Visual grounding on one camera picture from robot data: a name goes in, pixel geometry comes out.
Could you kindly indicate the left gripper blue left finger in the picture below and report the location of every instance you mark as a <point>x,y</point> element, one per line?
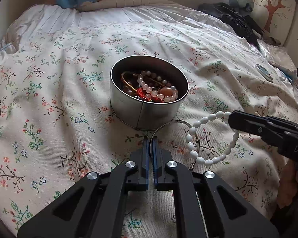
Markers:
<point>95,205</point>

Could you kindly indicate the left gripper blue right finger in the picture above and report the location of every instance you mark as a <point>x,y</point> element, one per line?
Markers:
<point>205,205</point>

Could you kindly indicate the thin silver bangle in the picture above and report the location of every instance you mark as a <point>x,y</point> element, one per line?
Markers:
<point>176,136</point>

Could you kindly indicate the right hand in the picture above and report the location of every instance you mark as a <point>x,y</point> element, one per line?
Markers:
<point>288,184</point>

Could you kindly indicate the round blue tin lid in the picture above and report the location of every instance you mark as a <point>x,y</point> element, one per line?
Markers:
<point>264,72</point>

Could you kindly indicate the floral bed quilt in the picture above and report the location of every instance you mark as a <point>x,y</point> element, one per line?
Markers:
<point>56,123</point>

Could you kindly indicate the black clothing pile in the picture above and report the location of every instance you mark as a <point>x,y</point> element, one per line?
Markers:
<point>244,26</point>

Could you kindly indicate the round silver metal tin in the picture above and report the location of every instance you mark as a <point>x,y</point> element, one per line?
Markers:
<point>146,92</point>

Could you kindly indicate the tree print curtain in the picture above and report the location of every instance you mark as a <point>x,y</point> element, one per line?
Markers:
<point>274,17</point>

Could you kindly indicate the white striped bed sheet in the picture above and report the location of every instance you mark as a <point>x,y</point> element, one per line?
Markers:
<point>53,18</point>

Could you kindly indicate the beige checked blanket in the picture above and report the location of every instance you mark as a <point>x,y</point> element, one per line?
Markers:
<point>109,4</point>

